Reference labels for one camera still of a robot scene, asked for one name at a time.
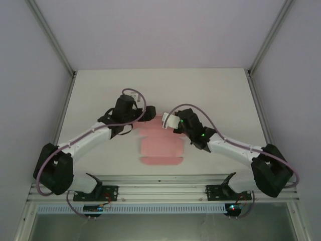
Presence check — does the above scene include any pink paper box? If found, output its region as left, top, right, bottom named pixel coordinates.
left=138, top=115, right=186, bottom=167

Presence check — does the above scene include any small circuit board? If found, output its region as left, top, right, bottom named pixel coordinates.
left=225, top=203, right=248, bottom=213
left=83, top=204, right=105, bottom=213

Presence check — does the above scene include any aluminium side rail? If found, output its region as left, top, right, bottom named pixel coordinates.
left=247, top=72, right=275, bottom=146
left=51, top=72, right=77, bottom=145

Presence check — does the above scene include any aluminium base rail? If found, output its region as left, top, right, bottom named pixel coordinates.
left=27, top=175, right=300, bottom=202

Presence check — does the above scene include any grey slotted cable duct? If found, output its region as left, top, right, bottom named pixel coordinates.
left=36, top=203, right=233, bottom=215

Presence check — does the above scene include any aluminium frame post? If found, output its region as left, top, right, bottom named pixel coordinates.
left=26, top=0, right=77, bottom=77
left=247, top=0, right=295, bottom=76

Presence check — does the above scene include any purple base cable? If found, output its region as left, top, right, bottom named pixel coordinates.
left=66, top=190, right=99, bottom=221
left=228, top=190, right=255, bottom=219

